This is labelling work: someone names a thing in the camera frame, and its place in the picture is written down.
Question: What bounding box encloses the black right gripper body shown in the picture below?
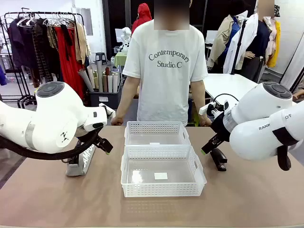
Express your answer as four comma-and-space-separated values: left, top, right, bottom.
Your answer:
210, 113, 231, 143

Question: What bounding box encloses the black stapler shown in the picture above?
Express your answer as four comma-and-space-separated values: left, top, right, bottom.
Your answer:
209, 147, 228, 172

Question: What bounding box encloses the grey CAMPUS pencil case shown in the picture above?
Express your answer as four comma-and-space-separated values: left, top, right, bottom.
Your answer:
66, 142, 97, 177

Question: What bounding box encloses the person's right forearm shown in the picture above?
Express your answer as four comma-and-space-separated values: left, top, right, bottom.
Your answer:
114, 91, 138, 118

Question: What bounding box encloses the person's left forearm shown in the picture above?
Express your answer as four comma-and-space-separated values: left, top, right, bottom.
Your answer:
190, 91, 208, 119

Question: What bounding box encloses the person's right hand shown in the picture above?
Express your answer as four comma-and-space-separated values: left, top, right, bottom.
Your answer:
110, 115, 124, 126

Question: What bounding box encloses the white side table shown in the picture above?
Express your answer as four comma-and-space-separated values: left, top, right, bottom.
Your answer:
203, 73, 258, 105

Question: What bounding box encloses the dark grey storage bin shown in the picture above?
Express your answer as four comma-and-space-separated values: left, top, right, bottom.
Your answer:
89, 91, 122, 109

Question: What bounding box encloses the white perforated plastic basket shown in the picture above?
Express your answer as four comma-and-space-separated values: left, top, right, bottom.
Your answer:
120, 145, 208, 198
124, 121, 192, 147

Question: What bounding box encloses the brown paper roll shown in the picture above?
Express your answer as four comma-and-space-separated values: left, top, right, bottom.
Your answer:
102, 73, 109, 93

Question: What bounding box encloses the grey paper roll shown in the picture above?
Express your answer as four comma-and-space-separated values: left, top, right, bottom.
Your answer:
79, 69, 95, 92

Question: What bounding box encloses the person in white printed T-shirt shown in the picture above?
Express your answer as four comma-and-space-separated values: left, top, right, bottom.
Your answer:
122, 0, 209, 126

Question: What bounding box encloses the tall grey cardboard tube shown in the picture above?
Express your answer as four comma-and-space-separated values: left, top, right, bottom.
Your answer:
95, 60, 103, 93

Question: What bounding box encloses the black tripod stand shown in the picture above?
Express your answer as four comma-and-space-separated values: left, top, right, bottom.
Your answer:
230, 18, 247, 76

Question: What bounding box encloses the white hanging coat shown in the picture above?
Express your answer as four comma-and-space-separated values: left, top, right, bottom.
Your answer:
223, 13, 259, 74

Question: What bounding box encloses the red hanging dress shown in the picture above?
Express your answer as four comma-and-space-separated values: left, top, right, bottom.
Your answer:
55, 26, 85, 99

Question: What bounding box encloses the green cloth covered table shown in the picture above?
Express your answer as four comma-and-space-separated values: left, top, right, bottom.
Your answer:
114, 52, 129, 67

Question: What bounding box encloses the mannequin in beige coat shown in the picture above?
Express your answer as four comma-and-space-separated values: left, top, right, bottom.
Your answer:
207, 14, 240, 72

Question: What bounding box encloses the grey plastic stool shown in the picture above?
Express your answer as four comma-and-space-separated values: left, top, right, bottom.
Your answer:
95, 52, 107, 65

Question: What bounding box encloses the yellow hanging garment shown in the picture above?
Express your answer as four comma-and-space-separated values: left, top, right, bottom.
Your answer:
266, 20, 282, 68

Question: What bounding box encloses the white leaning panel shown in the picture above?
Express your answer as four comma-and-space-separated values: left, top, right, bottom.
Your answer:
279, 30, 304, 90

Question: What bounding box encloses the beige hanging garment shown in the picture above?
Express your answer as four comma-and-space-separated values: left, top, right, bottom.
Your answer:
75, 22, 91, 65

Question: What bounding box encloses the black hanging garment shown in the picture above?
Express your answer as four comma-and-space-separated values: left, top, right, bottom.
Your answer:
35, 19, 60, 81

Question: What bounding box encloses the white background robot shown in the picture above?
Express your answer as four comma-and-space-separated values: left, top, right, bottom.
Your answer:
120, 26, 133, 52

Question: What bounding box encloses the black metal clothes rack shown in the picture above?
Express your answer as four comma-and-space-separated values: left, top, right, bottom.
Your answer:
0, 11, 86, 109

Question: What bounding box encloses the person in red hoodie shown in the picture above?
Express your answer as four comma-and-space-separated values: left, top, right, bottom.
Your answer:
131, 3, 153, 36

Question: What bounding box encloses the dark navy hanging coat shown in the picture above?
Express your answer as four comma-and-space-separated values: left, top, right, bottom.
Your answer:
7, 19, 31, 69

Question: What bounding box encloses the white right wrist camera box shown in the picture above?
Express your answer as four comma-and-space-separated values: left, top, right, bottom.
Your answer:
199, 102, 218, 116

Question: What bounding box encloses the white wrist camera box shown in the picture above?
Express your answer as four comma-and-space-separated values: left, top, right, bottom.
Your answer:
99, 103, 116, 119
199, 102, 218, 116

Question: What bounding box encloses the thin black camera cable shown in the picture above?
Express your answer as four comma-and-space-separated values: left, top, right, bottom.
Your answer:
212, 93, 239, 106

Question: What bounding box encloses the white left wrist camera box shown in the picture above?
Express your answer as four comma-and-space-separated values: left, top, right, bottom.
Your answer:
99, 103, 116, 119

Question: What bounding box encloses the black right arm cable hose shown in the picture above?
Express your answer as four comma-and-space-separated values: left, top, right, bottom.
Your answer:
272, 127, 300, 171

